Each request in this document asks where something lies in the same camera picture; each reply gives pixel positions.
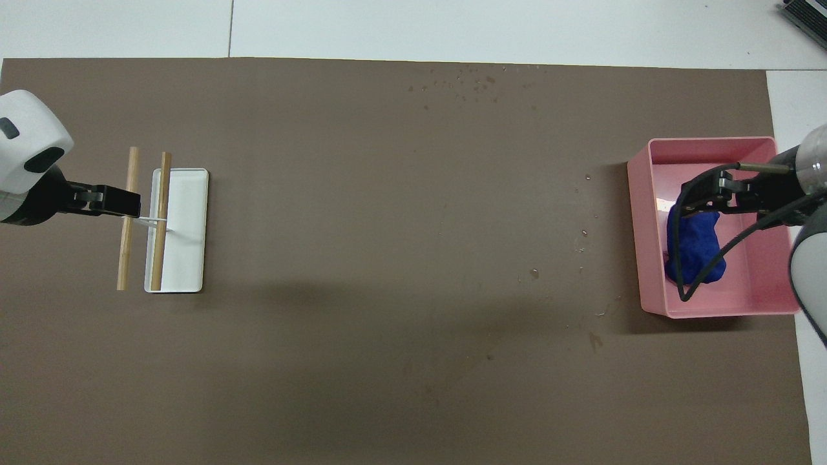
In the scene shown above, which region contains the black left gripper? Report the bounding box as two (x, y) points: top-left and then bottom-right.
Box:
(0, 165), (141, 227)

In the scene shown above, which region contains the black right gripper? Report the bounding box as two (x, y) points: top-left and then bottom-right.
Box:
(678, 147), (808, 225)

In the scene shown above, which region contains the blue towel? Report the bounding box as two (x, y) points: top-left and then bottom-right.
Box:
(665, 200), (728, 286)

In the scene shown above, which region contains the white towel rack base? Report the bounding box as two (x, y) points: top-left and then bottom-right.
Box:
(144, 168), (209, 294)

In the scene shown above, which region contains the wooden rack rod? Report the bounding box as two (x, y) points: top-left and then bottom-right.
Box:
(116, 147), (140, 291)

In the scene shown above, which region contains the pink plastic bin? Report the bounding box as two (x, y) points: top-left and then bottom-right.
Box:
(627, 136), (802, 320)

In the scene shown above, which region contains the dark laptop corner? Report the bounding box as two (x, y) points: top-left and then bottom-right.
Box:
(779, 0), (827, 33)

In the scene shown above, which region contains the brown table mat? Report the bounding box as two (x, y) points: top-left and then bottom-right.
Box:
(0, 57), (813, 465)

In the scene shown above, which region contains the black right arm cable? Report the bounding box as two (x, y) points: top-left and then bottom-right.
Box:
(672, 161), (827, 303)

